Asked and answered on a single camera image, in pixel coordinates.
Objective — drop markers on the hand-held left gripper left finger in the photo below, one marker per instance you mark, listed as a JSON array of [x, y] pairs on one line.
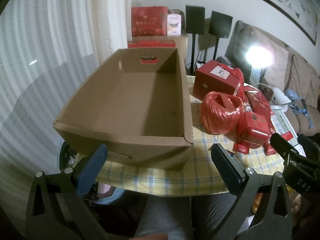
[[92, 170]]

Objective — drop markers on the beige sofa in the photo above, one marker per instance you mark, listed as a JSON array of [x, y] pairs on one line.
[[300, 75]]

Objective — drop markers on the white plastic object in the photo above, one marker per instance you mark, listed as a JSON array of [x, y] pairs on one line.
[[281, 96]]

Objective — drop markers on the red metal tin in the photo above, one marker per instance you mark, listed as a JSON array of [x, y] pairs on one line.
[[253, 130]]

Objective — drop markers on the closed brown cardboard box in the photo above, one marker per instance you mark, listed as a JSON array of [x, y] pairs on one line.
[[181, 47]]

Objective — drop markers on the cream thick curtain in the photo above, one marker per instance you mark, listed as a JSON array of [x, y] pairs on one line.
[[112, 10]]

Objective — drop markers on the white sheer curtain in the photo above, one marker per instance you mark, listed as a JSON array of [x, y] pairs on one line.
[[37, 55]]

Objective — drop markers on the white and pink box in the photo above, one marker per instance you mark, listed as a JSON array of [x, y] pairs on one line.
[[174, 25]]

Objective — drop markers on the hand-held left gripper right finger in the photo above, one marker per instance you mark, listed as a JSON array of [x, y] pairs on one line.
[[225, 170]]

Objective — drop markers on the small red sachet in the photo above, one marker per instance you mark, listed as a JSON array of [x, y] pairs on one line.
[[270, 145], [241, 148], [288, 135]]

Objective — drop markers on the red gift box with ribbon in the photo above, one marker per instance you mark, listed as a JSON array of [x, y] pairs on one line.
[[215, 82]]

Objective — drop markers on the large red gift bag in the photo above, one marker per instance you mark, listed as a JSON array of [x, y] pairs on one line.
[[148, 20]]

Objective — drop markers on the black speaker stand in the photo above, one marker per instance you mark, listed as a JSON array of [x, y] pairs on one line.
[[216, 48], [193, 52]]

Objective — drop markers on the bright desk lamp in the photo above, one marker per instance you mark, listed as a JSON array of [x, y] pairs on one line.
[[257, 56]]

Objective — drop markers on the person's grey trouser leg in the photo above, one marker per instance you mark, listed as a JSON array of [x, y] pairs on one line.
[[170, 217]]

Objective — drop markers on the black flat panel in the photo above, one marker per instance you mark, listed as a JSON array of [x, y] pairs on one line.
[[235, 45]]

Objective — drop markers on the dark brown jar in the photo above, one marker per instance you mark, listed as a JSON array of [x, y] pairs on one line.
[[267, 93]]

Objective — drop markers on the person's left hand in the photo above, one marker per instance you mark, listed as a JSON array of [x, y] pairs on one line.
[[152, 237]]

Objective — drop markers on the black speaker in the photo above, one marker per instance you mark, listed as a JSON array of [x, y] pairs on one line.
[[220, 24], [195, 18]]

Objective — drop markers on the red carton on floor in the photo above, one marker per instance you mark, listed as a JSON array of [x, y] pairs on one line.
[[152, 43]]

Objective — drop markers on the brown cardboard box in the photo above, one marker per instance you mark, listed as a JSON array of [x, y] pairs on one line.
[[140, 100], [181, 47]]

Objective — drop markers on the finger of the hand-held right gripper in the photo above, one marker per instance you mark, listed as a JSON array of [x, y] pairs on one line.
[[283, 146], [310, 147]]

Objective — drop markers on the person's right hand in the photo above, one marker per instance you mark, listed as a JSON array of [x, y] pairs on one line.
[[300, 208]]

